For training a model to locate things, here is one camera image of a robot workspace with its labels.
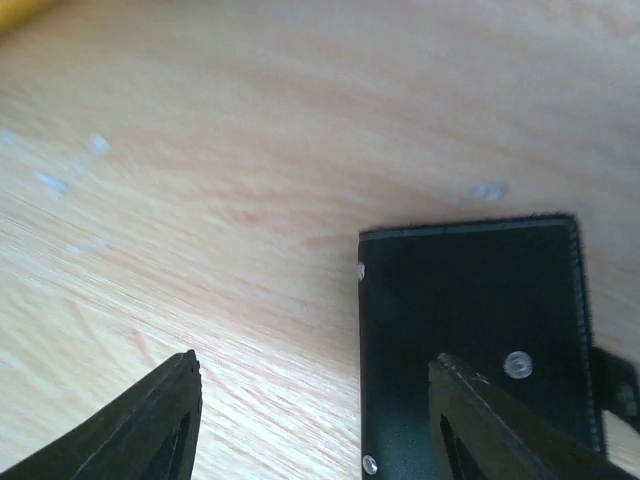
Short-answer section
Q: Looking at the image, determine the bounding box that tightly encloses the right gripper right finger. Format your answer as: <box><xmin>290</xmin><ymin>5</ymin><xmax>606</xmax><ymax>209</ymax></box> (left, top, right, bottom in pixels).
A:
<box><xmin>429</xmin><ymin>354</ymin><xmax>633</xmax><ymax>479</ymax></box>

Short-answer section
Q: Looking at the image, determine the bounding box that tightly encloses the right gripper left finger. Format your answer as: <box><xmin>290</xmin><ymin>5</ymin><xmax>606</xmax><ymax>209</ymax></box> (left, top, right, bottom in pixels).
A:
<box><xmin>1</xmin><ymin>350</ymin><xmax>202</xmax><ymax>479</ymax></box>

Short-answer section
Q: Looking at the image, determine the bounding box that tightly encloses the black card holder wallet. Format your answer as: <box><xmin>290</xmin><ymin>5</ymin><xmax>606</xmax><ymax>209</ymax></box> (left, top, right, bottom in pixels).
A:
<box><xmin>357</xmin><ymin>213</ymin><xmax>640</xmax><ymax>480</ymax></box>

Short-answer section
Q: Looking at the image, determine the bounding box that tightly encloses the yellow bin with white cards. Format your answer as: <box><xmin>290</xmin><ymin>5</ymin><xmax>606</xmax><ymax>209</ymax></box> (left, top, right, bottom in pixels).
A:
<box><xmin>0</xmin><ymin>0</ymin><xmax>56</xmax><ymax>35</ymax></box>

